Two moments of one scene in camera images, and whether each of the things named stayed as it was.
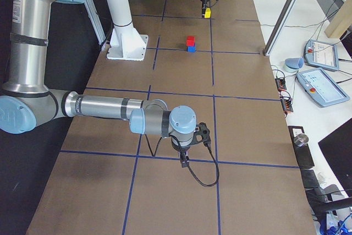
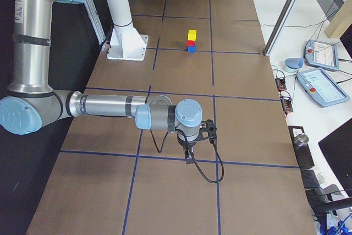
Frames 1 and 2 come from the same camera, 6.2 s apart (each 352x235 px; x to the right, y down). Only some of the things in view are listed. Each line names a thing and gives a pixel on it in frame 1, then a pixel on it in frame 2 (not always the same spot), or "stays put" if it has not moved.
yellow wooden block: [208, 12] → [192, 34]
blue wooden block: [191, 49] stays put
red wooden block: [190, 41] stays put
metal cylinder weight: [301, 139] stays put
